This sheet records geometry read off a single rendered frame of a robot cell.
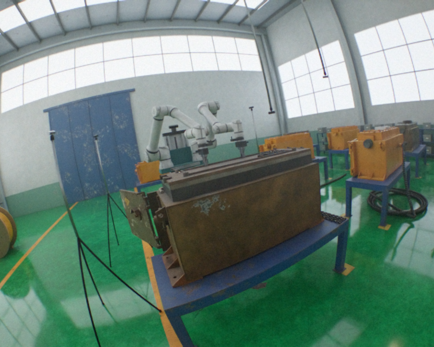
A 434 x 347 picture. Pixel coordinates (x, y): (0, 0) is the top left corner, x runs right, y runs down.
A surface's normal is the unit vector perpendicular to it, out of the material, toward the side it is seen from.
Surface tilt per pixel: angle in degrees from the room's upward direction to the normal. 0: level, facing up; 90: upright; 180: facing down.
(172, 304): 0
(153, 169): 90
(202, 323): 0
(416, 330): 0
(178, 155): 90
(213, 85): 90
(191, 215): 90
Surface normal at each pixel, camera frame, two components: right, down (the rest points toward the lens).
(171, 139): 0.45, 0.07
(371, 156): -0.89, 0.22
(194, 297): -0.18, -0.97
